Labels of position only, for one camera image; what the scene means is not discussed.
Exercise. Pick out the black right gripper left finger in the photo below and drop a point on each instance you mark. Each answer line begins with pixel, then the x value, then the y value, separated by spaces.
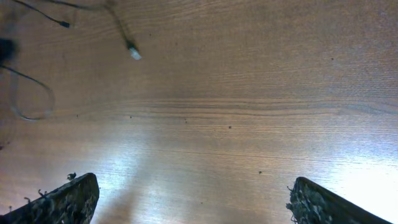
pixel 74 202

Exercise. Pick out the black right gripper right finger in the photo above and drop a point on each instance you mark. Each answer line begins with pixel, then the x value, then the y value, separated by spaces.
pixel 311 203

